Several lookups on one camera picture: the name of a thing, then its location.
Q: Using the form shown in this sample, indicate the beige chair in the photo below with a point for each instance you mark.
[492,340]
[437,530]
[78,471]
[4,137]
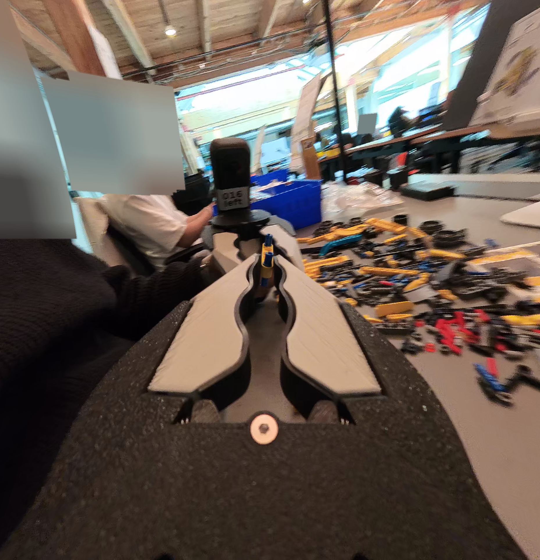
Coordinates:
[93,227]

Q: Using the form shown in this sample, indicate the black toy wheel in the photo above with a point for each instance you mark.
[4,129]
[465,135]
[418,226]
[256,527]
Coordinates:
[449,237]
[432,226]

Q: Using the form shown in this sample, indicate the cardboard box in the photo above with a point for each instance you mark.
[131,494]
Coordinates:
[311,144]

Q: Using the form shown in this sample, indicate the pile of loose building pieces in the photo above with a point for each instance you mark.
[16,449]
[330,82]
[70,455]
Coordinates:
[383,271]

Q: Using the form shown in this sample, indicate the black flat case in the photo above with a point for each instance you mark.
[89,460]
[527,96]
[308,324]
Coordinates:
[427,191]

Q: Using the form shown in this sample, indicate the clear plastic bag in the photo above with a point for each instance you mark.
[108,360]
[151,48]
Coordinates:
[357,197]

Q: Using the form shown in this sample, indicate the white flat board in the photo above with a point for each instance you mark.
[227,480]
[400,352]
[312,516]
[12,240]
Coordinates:
[528,214]

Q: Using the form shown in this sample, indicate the person's left forearm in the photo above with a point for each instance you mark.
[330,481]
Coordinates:
[156,284]

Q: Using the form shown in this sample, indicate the yellow beam with blue pins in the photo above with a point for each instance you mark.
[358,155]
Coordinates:
[266,262]

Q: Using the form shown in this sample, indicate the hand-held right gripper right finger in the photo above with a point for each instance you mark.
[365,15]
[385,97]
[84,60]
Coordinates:
[331,345]

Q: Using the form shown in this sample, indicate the blue storage bin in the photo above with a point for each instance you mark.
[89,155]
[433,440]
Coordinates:
[270,177]
[296,201]

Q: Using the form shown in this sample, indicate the printed toy box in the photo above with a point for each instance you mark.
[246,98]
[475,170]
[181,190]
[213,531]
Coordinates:
[515,65]

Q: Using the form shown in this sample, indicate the teal curved panel piece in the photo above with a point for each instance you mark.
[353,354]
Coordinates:
[335,245]

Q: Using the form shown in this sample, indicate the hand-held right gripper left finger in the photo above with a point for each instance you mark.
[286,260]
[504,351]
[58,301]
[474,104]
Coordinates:
[195,345]

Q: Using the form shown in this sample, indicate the black metal pole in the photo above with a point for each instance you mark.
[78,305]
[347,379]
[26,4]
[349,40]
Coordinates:
[335,87]

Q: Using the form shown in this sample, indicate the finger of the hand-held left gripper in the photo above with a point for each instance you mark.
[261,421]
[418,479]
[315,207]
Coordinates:
[284,240]
[226,254]

